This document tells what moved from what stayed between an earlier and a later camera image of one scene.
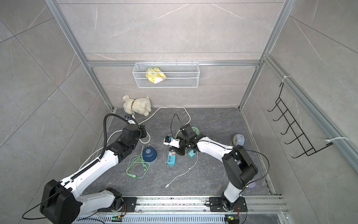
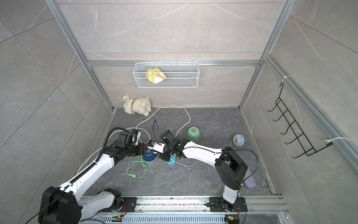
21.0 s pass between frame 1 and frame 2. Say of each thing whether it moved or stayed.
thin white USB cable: moved
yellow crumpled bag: stayed
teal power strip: stayed
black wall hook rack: stayed
